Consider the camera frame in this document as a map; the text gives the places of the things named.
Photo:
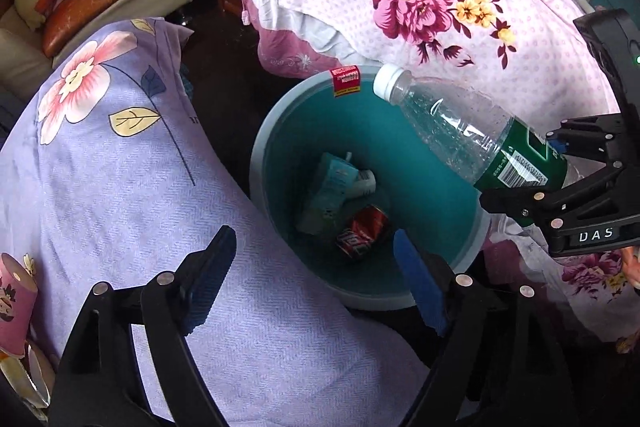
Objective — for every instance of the person's right hand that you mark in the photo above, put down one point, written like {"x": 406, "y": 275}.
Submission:
{"x": 634, "y": 269}

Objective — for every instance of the pink cartoon paper cup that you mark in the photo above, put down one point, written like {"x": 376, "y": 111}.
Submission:
{"x": 15, "y": 307}

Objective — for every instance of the teal drink carton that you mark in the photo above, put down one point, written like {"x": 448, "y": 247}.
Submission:
{"x": 325, "y": 192}

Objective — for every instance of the clear plastic bottle green label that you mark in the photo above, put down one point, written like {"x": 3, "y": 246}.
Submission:
{"x": 450, "y": 122}

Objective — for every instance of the purple floral tablecloth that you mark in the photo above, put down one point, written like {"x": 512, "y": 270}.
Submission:
{"x": 125, "y": 207}

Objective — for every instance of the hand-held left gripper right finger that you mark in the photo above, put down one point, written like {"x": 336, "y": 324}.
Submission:
{"x": 417, "y": 279}

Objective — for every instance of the teal plastic bin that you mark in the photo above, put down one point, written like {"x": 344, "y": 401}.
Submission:
{"x": 310, "y": 127}

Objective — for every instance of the red soda can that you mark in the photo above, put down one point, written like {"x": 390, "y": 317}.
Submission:
{"x": 362, "y": 232}

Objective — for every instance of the pink embroidered quilt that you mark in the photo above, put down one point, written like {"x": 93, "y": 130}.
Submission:
{"x": 290, "y": 52}

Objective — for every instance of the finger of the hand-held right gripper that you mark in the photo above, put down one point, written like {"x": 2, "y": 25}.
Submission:
{"x": 590, "y": 136}
{"x": 530, "y": 202}

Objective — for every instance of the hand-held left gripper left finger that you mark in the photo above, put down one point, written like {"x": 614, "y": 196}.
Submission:
{"x": 215, "y": 279}

